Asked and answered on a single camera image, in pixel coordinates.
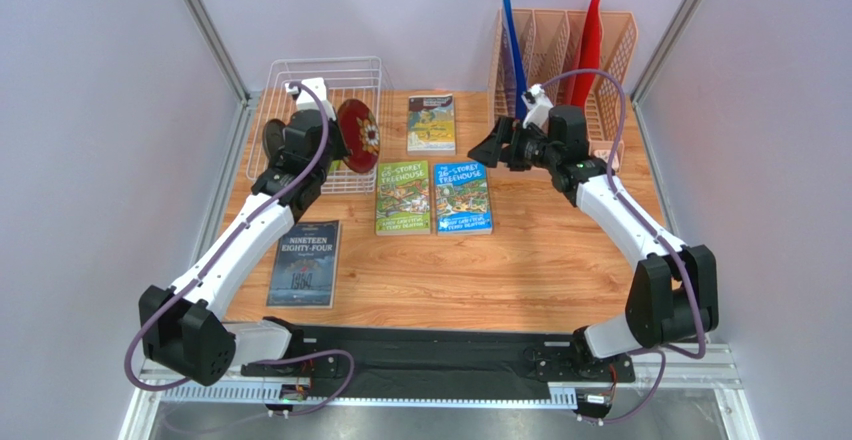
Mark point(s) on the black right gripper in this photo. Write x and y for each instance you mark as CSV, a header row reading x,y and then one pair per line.
x,y
517,148

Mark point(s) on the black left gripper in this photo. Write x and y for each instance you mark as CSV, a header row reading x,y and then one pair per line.
x,y
342,150

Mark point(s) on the red floral plate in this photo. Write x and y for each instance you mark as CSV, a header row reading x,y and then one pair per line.
x,y
361,135

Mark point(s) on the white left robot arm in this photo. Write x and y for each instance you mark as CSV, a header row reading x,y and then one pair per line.
x,y
181,326

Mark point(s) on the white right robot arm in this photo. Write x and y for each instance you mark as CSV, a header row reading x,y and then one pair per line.
x,y
673,295

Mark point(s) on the dark brown plate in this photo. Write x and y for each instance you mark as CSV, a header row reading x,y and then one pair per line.
x,y
273,138

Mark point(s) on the green plate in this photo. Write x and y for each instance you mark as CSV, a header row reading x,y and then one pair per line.
x,y
334,166

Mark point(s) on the blue folder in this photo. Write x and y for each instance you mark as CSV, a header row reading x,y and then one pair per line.
x,y
514,78

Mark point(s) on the small yellow cover book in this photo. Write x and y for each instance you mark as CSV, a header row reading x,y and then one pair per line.
x,y
431,126

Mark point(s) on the blue 26-storey treehouse book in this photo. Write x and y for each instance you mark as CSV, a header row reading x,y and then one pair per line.
x,y
462,199

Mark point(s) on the small white patterned box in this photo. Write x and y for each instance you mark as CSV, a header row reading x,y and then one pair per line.
x,y
607,156

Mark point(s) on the green 65-storey treehouse book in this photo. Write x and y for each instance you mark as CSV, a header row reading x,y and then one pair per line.
x,y
403,205

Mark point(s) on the pink plastic file organizer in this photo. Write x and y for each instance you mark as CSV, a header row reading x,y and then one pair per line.
x,y
549,39

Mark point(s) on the red folder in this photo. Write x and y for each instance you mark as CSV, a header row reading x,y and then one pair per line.
x,y
589,56

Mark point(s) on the nineteen eighty-four book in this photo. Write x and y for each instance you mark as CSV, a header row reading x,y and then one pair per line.
x,y
305,266

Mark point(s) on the black base mat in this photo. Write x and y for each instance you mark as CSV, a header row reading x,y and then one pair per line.
x,y
388,350

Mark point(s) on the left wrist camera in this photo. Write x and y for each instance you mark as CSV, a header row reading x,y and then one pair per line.
x,y
310,94

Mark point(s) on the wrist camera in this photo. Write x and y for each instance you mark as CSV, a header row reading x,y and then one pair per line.
x,y
310,94
538,107

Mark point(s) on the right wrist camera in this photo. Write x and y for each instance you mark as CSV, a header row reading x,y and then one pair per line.
x,y
538,107

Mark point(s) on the white wire dish rack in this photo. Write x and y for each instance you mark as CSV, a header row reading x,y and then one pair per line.
x,y
361,78

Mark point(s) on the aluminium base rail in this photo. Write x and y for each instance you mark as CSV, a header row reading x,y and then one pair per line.
x,y
542,387

